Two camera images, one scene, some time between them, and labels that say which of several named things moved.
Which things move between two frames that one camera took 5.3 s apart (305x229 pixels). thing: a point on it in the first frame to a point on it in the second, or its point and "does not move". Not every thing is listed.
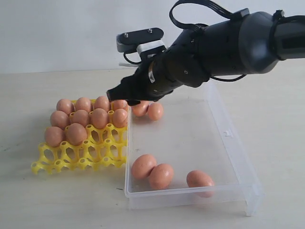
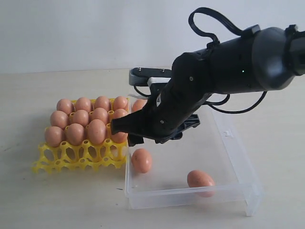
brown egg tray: x=84 y=103 does not move
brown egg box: x=76 y=133 does not move
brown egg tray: x=81 y=116 does not move
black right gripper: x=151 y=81 to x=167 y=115
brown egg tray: x=102 y=101 does not move
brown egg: x=161 y=176 to x=120 y=137
